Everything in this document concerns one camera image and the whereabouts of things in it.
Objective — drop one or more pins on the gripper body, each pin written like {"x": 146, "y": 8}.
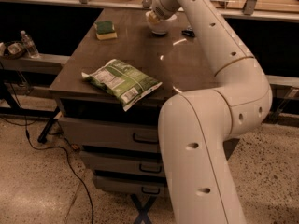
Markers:
{"x": 161, "y": 11}

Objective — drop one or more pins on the white ceramic bowl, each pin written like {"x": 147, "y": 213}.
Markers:
{"x": 163, "y": 26}

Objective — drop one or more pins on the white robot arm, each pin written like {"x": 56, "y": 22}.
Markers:
{"x": 193, "y": 125}

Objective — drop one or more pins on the green jalapeno chip bag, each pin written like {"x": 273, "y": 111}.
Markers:
{"x": 123, "y": 81}

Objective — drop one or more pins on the dark bowl with items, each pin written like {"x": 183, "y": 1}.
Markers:
{"x": 11, "y": 50}

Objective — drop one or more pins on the small dark snack packet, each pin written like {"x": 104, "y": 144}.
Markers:
{"x": 188, "y": 32}

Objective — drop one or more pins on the green and yellow sponge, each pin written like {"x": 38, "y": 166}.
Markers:
{"x": 105, "y": 30}

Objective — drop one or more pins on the grey drawer cabinet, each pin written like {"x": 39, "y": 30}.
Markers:
{"x": 134, "y": 108}

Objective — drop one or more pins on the grey side shelf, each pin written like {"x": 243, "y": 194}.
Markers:
{"x": 45, "y": 64}

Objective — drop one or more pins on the top grey drawer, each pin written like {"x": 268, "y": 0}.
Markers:
{"x": 130, "y": 140}

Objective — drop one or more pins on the grey drawer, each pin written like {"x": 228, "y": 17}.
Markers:
{"x": 130, "y": 186}
{"x": 130, "y": 140}
{"x": 103, "y": 163}

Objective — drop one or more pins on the clear plastic water bottle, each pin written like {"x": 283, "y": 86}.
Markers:
{"x": 29, "y": 45}

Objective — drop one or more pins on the middle grey drawer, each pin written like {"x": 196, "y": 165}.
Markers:
{"x": 103, "y": 163}

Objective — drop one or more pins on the bottom grey drawer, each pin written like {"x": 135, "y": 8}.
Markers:
{"x": 130, "y": 186}

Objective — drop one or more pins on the blue tape cross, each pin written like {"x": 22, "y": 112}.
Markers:
{"x": 143, "y": 209}

